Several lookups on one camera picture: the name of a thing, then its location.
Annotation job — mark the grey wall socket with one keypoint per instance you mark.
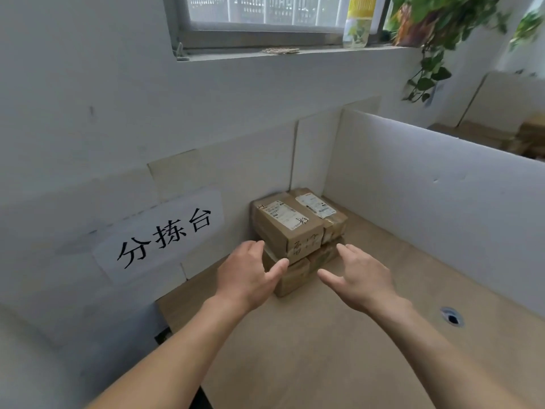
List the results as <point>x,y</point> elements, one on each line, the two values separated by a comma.
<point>162,337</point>

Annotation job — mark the dark-framed window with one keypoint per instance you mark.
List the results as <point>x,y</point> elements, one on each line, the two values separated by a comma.
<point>255,38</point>

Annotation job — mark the box with red 2-7 tag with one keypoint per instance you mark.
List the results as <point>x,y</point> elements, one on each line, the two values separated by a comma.
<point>272,234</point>

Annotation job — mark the small grey round table fitting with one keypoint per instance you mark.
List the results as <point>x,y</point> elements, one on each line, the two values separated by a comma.
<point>452,318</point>

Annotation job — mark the green potted trailing plant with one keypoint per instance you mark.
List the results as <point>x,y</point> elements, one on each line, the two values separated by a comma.
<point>434,21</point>

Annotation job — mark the small green hanging plant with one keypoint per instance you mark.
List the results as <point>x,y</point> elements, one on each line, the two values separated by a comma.
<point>528,27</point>

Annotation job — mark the yellow bottle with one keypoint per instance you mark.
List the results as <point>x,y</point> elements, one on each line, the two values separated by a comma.
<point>359,21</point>

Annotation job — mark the person's right forearm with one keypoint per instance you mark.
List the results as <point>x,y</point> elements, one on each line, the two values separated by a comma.
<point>447,362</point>

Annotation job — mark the person's left forearm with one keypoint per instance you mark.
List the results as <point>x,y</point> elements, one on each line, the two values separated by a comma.
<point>170,362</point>

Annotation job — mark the person's right hand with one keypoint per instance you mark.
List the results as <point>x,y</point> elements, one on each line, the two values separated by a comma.
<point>370,285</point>

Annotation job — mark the white paper wall notice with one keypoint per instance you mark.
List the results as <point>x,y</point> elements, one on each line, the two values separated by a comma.
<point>436,97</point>

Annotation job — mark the person's left hand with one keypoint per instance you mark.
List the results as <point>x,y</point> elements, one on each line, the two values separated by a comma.
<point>247,281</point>

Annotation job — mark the heap of brown cartons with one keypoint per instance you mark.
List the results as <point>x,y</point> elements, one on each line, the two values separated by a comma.
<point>528,136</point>

